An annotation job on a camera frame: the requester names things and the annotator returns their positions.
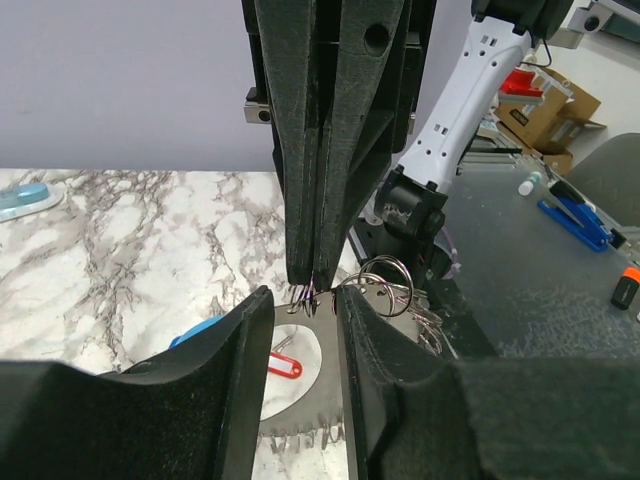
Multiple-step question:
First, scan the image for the small white bottle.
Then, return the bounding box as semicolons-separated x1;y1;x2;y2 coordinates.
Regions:
517;171;541;197

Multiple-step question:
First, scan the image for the cardboard box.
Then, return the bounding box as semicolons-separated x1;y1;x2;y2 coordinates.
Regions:
495;68;605;175

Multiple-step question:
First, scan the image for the red key tag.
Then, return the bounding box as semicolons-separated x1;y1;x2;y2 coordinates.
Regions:
268;351;303;379

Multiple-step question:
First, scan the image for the blue stapler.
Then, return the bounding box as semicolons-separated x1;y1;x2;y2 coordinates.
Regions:
537;180;613;253

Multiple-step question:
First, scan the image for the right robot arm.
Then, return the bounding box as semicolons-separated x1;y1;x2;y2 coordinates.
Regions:
242;1;570;291

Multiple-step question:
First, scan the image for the metal keyring holder blue handle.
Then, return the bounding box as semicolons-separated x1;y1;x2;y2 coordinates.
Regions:
169;254;444;454

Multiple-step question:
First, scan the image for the orange black marker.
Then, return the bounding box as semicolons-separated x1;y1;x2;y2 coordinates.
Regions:
610;267;640;310

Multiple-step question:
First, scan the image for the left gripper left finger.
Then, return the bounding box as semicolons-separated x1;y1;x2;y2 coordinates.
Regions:
1;287;275;479

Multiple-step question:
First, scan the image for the blue packaged toothbrush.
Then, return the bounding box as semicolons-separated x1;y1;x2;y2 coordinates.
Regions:
1;182;64;223

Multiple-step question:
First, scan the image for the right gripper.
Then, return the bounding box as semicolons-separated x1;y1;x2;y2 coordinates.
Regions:
242;1;435;291

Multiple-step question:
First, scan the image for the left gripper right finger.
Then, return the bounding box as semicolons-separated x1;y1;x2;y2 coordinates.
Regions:
335;287;639;479

